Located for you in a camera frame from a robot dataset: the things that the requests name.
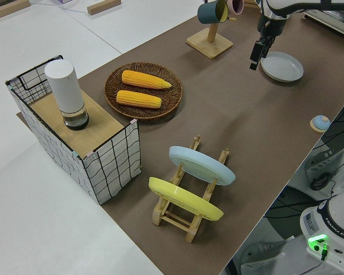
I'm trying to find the coiled black cable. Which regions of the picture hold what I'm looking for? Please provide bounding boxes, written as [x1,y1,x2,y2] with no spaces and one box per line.
[309,172,332,191]

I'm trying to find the pink mug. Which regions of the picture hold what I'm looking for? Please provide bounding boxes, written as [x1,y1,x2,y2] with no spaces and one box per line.
[227,0,245,15]

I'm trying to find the blunt yellow corn cob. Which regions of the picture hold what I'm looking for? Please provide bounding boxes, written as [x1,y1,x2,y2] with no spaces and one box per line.
[115,89,163,109]

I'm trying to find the gray power strip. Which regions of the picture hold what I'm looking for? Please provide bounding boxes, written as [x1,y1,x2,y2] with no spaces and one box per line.
[304,144,344,187]

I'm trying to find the large brown table mat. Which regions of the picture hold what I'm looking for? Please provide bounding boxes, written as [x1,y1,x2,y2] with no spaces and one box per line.
[15,0,344,275]

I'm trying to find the pointed yellow corn cob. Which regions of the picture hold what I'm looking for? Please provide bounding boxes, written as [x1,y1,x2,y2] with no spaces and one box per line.
[121,69,173,91]

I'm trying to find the cable with green plug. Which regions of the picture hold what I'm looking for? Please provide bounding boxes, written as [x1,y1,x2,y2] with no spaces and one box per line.
[319,243,330,262]

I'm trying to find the yellow plate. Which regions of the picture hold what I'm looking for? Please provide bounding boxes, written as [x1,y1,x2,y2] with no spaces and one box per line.
[147,176,225,222]

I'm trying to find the wooden basket lid board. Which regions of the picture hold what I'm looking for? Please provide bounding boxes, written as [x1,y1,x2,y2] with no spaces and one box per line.
[28,89,124,153]

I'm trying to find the short wooden block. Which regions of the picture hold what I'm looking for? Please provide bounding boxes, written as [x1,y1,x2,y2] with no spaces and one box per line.
[86,0,122,16]

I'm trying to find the light blue plate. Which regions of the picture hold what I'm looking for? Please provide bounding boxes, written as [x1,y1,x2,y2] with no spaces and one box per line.
[169,145,237,187]

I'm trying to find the round brown wicker tray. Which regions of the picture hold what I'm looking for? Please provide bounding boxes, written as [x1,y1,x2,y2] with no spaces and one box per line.
[104,61,184,121]

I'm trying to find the wooden dish rack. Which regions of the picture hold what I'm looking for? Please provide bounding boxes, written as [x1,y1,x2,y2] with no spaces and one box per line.
[151,135,231,244]

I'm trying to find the cream toaster oven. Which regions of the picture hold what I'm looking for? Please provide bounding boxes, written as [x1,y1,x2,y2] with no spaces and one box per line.
[302,9,344,41]

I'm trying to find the long wooden block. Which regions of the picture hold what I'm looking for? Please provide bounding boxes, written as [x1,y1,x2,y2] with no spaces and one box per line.
[0,0,31,21]

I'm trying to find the wire basket with grid cloth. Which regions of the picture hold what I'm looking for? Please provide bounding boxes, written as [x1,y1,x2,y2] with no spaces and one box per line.
[5,54,142,206]

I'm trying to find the wooden mug tree stand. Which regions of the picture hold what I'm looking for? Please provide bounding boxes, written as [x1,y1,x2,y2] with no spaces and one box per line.
[185,16,237,60]

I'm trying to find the white cylinder with dark base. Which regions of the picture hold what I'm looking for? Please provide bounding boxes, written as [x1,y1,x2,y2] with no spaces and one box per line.
[44,59,91,131]

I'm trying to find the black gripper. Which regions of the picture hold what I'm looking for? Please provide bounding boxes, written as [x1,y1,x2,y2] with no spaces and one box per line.
[249,17,288,71]

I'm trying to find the dark teal mug yellow inside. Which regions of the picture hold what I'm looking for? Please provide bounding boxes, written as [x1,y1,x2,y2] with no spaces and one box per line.
[197,0,229,25]

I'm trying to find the gray ceramic plate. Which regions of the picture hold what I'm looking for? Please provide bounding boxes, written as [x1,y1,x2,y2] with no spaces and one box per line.
[260,51,304,84]

